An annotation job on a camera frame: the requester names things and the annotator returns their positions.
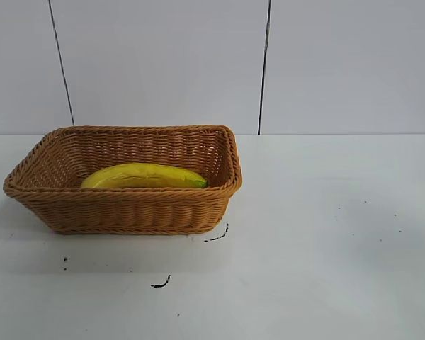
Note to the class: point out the yellow banana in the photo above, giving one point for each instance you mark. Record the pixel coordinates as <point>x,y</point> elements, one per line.
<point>145,175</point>

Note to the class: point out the brown woven wicker basket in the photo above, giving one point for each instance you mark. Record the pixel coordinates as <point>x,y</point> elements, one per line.
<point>127,212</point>

